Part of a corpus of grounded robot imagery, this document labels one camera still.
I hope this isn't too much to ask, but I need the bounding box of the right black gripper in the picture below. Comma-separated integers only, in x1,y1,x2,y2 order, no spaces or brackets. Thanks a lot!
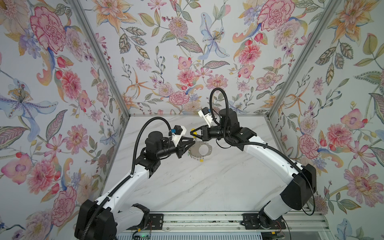
190,125,230,144

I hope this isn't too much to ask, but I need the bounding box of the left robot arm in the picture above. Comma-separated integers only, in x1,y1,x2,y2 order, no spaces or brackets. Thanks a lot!
75,126,195,240

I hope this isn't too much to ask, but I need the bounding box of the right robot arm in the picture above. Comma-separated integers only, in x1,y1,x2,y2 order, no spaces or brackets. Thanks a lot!
191,108,317,229

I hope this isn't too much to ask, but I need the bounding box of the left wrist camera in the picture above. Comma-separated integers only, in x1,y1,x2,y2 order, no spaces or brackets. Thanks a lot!
170,125,187,147

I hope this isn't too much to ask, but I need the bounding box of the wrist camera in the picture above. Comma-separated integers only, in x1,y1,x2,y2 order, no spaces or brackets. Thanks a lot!
170,125,187,147
198,107,214,128

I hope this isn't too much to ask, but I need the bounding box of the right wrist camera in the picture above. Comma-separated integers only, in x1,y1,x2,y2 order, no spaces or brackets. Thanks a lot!
198,107,214,128

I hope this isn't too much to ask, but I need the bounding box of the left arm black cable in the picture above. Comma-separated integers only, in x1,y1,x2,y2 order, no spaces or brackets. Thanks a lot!
131,116,172,176

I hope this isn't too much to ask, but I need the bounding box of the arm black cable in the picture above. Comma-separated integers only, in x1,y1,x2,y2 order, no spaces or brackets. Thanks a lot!
209,87,230,139
131,116,172,176

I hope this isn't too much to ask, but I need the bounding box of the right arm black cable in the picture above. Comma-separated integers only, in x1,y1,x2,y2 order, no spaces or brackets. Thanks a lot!
209,87,230,139

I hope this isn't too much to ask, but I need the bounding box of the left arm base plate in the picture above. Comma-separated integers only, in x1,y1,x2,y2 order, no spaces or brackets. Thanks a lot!
127,214,164,231

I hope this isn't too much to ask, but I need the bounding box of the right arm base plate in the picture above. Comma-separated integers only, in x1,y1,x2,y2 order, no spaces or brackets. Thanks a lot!
240,213,287,231

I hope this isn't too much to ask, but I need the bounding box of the aluminium mounting rail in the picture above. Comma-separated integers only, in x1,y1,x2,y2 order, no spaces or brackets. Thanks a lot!
145,211,331,234

